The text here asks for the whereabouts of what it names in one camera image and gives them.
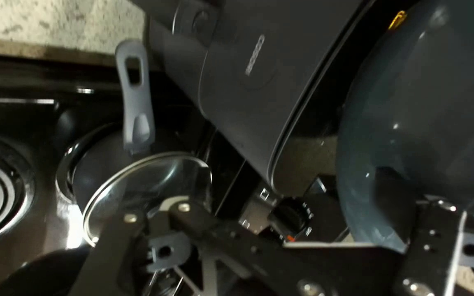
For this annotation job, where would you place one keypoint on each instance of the black air fryer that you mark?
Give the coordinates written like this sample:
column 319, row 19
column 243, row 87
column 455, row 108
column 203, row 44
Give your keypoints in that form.
column 238, row 72

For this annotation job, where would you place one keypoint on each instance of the blue bowl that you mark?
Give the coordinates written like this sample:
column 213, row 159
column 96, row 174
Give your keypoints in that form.
column 424, row 121

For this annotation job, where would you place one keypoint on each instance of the saucepan with glass lid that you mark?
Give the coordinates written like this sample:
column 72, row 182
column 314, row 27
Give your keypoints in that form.
column 139, row 182

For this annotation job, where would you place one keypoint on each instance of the black stove knob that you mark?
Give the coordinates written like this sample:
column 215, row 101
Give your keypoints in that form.
column 292, row 217

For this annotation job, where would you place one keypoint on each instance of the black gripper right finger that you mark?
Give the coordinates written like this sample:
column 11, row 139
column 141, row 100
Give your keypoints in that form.
column 429, row 248

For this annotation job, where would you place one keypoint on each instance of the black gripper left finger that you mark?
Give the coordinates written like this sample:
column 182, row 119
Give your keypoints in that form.
column 123, row 248

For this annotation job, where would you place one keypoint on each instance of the black electric stove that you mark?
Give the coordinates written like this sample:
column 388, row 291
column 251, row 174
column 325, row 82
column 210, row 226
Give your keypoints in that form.
column 17, row 116

